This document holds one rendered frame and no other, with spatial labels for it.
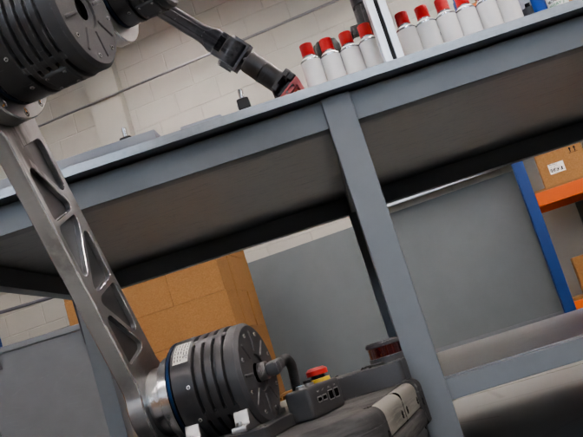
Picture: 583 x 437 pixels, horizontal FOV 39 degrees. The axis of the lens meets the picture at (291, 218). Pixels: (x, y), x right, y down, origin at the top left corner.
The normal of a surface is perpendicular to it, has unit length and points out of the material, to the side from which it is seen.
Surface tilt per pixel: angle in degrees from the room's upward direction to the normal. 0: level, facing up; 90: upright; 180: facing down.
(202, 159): 90
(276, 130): 90
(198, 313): 90
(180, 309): 90
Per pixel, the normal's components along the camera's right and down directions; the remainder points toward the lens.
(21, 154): 0.91, -0.33
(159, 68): -0.29, -0.07
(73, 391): 0.04, -0.12
